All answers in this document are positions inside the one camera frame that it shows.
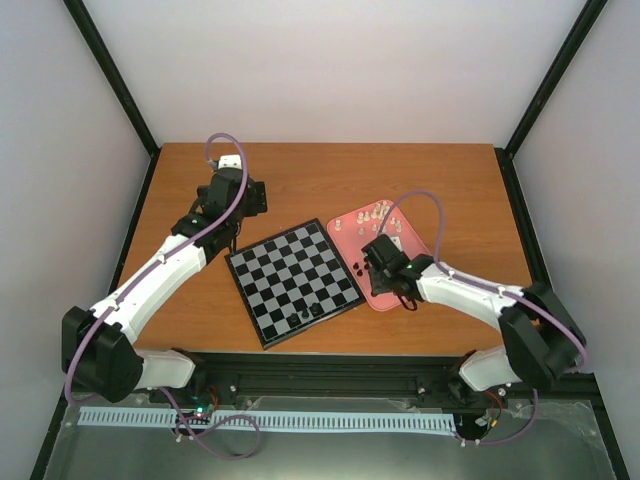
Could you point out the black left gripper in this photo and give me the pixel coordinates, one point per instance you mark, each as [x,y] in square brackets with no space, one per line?
[257,200]

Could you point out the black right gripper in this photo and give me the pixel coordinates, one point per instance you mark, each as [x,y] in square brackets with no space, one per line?
[376,284]

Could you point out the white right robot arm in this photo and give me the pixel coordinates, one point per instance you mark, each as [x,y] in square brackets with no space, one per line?
[540,340]

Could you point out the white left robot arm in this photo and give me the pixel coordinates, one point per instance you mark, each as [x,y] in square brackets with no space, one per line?
[98,344]

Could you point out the pink plastic tray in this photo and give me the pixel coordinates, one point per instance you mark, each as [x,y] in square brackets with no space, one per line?
[349,244]

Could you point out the black and grey chessboard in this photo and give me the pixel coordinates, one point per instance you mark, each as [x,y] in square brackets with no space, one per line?
[288,272]

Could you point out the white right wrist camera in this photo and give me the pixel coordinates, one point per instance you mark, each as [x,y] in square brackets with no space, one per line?
[397,242]

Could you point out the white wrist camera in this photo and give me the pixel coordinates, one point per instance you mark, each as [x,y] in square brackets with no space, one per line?
[232,161]
[397,242]

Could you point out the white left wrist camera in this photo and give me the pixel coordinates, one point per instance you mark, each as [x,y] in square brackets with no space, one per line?
[232,161]

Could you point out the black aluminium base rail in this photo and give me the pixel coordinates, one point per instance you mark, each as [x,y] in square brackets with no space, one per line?
[232,378]

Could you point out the light blue slotted cable duct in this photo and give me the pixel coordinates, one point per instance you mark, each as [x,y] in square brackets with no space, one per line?
[272,421]

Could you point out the black left frame post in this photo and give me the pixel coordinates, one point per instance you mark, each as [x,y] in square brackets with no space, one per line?
[91,35]

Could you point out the black frame post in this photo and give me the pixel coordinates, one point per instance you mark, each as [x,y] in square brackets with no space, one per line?
[576,36]
[91,35]

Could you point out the black right frame post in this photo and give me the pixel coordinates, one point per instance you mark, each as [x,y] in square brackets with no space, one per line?
[576,36]

